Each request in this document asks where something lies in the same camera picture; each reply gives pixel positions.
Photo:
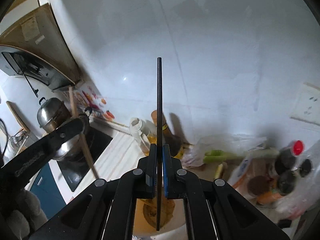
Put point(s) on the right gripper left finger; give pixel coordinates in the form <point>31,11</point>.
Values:
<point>151,172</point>

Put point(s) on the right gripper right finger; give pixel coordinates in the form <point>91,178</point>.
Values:
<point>167,169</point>

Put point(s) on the dark brown chopstick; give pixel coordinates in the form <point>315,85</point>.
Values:
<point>159,141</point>

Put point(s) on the dark soy sauce bottle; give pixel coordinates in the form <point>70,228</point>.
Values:
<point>175,143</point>

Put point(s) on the blue cabinet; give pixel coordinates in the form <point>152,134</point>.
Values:
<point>45,188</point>

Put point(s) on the striped cat table mat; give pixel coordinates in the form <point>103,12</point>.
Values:
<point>121,155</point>

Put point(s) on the cooking oil jug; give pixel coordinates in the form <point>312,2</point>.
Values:
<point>142,134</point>

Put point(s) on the green vegetable in bag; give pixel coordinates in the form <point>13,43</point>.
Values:
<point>220,156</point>

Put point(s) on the cream ribbed utensil holder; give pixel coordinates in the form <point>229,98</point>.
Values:
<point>172,219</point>

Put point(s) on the steel wok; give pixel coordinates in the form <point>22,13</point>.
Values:
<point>71,148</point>

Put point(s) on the orange white salt bag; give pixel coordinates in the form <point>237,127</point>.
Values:
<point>239,174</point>

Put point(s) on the steel steamer pot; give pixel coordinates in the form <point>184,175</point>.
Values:
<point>52,114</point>

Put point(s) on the brown spice jar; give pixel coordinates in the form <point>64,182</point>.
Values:
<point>258,185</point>

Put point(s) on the red cap sauce bottle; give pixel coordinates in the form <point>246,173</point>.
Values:
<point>287,157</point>

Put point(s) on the range hood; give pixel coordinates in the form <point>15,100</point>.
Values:
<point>34,47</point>

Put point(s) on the clear plastic bag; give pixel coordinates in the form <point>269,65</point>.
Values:
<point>306,191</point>

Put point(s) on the wire dish rack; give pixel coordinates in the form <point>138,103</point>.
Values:
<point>16,144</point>

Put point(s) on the colourful wall sticker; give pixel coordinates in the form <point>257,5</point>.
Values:
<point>86,94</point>

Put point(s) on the white wall socket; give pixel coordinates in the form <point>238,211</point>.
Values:
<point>306,107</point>

